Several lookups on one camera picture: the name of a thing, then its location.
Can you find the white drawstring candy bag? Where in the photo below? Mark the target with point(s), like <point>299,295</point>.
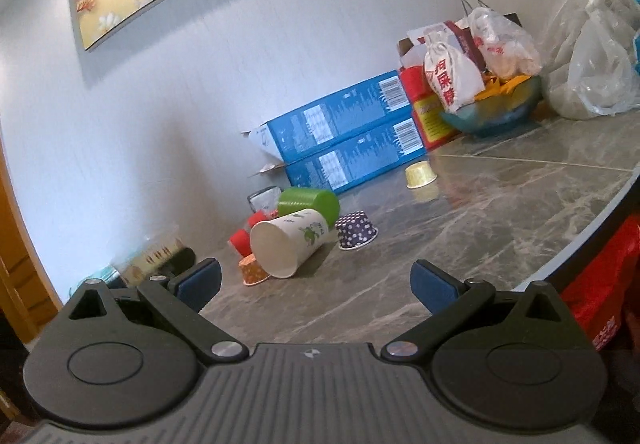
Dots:
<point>453,77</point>

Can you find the yellow cupcake liner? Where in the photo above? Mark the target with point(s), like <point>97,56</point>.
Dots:
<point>419,174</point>

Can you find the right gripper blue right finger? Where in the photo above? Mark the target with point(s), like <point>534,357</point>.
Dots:
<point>452,304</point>

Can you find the white red cardboard box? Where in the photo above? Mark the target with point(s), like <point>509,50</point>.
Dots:
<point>412,48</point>

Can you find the red yellow box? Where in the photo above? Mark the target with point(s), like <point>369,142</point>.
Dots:
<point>426,109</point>

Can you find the clear plastic bag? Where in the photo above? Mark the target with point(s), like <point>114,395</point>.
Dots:
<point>591,61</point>

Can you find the orange dotted cupcake liner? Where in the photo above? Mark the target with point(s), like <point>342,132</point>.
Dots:
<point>251,271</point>

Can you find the blue glass bowl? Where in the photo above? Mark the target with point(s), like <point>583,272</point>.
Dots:
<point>499,113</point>

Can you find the white plastic snack bag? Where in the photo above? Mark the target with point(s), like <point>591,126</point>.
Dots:
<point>507,48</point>

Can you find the teal checkered cloth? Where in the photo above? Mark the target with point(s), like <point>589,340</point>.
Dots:
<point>109,275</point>

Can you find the clear cup with red bands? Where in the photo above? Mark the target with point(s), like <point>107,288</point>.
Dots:
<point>240,240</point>

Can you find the lower blue carton box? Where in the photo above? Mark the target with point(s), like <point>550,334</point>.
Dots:
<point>355,160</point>

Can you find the blue carton box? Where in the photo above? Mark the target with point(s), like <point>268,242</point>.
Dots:
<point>336,117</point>
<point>355,160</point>

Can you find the upper blue carton box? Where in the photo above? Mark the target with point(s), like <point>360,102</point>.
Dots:
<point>336,117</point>

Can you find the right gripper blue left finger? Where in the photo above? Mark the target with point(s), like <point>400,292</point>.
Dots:
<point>176,303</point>

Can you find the red plastic bag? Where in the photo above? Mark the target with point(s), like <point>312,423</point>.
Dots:
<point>596,297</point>

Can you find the purple dotted cupcake liner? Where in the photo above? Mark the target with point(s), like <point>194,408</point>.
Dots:
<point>354,231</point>

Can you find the green plastic cup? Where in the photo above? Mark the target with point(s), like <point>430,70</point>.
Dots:
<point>295,199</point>

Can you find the white paper cup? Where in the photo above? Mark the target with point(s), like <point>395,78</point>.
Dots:
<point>281,246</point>

